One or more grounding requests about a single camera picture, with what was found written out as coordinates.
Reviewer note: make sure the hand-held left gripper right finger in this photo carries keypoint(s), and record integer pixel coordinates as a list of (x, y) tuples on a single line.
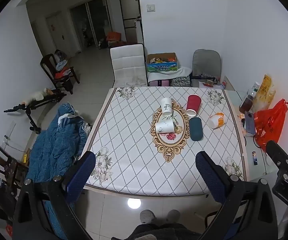
[(209, 177)]

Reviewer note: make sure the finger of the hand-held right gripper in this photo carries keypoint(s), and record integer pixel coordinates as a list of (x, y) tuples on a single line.
[(279, 153)]

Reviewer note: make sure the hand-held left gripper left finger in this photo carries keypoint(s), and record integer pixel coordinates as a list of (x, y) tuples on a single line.
[(81, 175)]

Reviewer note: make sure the orange and white cup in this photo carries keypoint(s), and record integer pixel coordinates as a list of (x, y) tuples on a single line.
[(217, 120)]

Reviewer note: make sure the white paper cup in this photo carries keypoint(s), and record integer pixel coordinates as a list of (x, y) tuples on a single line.
[(166, 107), (164, 126)]

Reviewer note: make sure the red paper cup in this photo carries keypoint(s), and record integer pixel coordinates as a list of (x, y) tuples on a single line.
[(193, 105)]

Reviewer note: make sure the white side table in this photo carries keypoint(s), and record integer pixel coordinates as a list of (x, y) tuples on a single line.
[(259, 166)]

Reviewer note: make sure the small dark card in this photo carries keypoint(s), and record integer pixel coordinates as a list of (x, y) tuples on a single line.
[(254, 154)]

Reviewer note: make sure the red plastic bag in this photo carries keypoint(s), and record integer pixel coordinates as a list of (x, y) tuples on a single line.
[(271, 127)]

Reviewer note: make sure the dark smartphone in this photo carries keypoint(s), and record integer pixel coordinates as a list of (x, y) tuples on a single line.
[(249, 125)]

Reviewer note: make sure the blue quilted jacket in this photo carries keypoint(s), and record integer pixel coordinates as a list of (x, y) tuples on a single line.
[(56, 142)]

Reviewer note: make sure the dark teal glasses case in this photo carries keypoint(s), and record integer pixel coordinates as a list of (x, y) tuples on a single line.
[(196, 129)]

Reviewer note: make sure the person's grey slipper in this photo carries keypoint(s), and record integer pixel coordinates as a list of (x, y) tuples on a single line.
[(147, 216), (173, 215)]

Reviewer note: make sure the brown drink bottle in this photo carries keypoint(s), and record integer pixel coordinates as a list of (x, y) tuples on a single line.
[(246, 103)]

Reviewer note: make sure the patterned tablecloth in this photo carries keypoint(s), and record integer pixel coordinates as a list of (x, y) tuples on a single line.
[(134, 142)]

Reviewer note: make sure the yellow snack bag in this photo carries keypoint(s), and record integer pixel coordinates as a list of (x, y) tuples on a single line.
[(264, 92)]

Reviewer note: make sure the person's dark trousers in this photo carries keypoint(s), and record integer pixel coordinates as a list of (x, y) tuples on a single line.
[(156, 232)]

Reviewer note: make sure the black tripod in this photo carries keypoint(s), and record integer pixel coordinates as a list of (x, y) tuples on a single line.
[(31, 107)]

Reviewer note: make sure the black and white patterned bag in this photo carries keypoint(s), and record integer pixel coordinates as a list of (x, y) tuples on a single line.
[(180, 81)]

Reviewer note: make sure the pink bag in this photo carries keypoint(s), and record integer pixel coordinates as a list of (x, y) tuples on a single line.
[(159, 82)]

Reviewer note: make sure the white cloth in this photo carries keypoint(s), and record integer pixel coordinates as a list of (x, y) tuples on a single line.
[(171, 73)]

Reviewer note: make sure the clothes pile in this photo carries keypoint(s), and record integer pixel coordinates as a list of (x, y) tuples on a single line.
[(62, 66)]

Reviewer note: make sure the dark wooden chair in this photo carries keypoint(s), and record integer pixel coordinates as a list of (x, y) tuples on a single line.
[(52, 66)]

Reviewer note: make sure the grey office chair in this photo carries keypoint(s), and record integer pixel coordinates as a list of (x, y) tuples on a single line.
[(206, 63)]

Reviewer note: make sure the white padded chair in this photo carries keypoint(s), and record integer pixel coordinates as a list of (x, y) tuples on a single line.
[(129, 65)]

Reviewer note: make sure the cardboard box with blue print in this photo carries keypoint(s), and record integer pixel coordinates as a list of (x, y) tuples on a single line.
[(162, 63)]

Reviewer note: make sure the orange box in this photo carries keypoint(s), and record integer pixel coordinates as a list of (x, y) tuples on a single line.
[(113, 37)]

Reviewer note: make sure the white light switch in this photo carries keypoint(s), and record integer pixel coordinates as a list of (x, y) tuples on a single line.
[(150, 7)]

